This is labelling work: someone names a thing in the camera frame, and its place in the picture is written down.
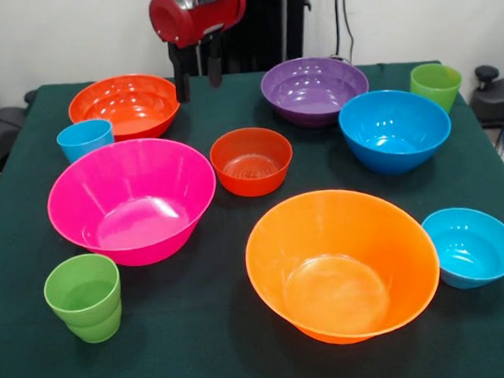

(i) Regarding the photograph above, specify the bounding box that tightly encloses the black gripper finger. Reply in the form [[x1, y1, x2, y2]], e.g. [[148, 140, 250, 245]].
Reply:
[[204, 30, 225, 89], [167, 41, 193, 104]]

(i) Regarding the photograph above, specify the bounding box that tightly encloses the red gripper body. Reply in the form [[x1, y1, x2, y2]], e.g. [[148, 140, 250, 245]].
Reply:
[[148, 0, 250, 52]]

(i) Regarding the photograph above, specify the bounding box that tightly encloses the large pink bowl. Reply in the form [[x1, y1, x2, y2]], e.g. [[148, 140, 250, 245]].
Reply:
[[42, 133, 223, 273]]

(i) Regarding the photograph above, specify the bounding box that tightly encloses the large red bowl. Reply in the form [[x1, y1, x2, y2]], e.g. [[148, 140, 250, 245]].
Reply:
[[66, 71, 185, 146]]

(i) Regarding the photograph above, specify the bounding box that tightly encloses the purple bowl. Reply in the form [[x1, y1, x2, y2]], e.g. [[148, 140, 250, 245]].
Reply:
[[258, 52, 373, 131]]

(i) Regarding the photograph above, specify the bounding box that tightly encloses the small red bowl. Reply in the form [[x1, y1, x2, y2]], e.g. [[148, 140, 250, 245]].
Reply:
[[207, 124, 298, 200]]

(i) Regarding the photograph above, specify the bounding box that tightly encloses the blue cup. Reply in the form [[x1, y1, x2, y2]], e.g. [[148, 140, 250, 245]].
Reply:
[[54, 117, 117, 165]]

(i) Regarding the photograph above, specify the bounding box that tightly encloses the medium blue bowl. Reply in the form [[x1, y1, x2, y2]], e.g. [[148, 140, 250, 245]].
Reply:
[[337, 85, 456, 180]]

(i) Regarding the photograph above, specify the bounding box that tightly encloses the green cup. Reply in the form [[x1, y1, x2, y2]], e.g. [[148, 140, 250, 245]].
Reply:
[[407, 61, 464, 117], [41, 251, 126, 347]]

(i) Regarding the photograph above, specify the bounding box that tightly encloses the large orange bowl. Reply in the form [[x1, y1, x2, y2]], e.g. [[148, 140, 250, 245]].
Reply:
[[240, 180, 446, 351]]

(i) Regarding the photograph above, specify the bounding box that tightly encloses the dark green table cloth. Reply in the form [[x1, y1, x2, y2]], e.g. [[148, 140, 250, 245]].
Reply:
[[0, 52, 504, 378]]

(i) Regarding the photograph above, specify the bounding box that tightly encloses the small light blue bowl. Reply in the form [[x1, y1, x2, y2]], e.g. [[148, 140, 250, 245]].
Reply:
[[419, 204, 504, 293]]

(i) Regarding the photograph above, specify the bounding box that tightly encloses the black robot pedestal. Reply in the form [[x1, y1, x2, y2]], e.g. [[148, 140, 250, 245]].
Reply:
[[178, 0, 316, 78]]

